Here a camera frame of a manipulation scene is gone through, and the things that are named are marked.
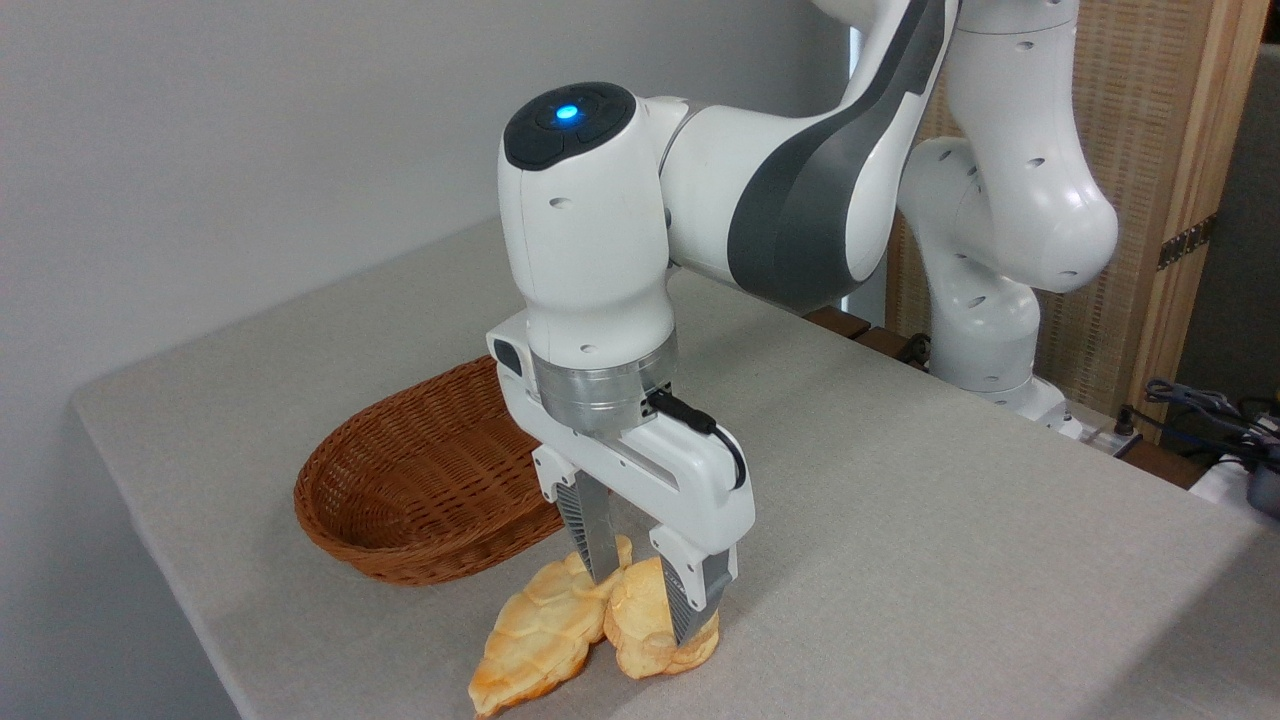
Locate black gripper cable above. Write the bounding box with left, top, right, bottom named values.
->
left=645, top=388, right=749, bottom=491

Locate round bread bun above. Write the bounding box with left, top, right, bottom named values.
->
left=603, top=556, right=720, bottom=681

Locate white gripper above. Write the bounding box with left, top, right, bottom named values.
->
left=487, top=310, right=757, bottom=646

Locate wooden woven screen panel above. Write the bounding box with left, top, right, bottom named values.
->
left=885, top=0, right=1271, bottom=446

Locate brown wicker oval basket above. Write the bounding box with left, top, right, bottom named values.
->
left=293, top=355, right=567, bottom=587

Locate black cable bundle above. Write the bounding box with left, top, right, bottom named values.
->
left=1118, top=377, right=1280, bottom=463

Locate metal hinge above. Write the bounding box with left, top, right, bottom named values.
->
left=1157, top=213, right=1218, bottom=272

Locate long braided bread loaf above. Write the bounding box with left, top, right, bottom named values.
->
left=468, top=535, right=634, bottom=719

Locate grey tablecloth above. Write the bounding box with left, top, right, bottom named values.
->
left=70, top=215, right=1280, bottom=720

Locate brown wooden block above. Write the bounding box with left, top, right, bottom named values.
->
left=807, top=306, right=872, bottom=341

